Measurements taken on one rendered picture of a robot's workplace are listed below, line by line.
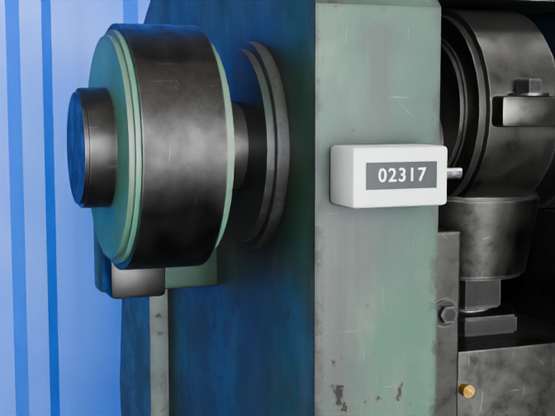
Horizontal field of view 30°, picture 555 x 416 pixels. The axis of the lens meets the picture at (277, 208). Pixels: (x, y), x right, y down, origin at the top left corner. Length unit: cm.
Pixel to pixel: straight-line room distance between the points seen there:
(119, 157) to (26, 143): 115
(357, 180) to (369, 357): 14
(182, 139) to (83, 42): 123
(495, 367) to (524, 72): 23
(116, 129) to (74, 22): 119
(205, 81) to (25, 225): 119
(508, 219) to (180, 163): 29
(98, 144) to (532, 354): 38
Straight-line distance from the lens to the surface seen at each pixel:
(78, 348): 198
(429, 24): 74
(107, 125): 75
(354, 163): 67
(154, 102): 71
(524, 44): 85
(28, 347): 193
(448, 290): 77
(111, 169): 75
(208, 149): 72
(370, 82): 72
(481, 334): 89
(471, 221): 85
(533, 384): 87
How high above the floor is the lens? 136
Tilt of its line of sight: 6 degrees down
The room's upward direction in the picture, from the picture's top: straight up
